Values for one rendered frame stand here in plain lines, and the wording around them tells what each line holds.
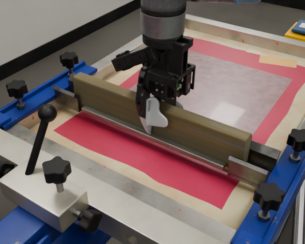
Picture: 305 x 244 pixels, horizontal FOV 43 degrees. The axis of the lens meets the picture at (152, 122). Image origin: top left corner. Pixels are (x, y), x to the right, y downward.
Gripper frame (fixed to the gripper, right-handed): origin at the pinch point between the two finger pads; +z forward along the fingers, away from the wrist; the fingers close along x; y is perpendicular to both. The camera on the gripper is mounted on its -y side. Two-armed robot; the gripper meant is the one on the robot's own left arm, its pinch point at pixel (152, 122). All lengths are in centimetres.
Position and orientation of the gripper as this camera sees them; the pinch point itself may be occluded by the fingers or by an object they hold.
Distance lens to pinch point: 79.3
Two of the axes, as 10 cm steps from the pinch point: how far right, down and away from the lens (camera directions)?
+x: 5.5, -5.0, 6.7
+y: 8.4, 3.3, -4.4
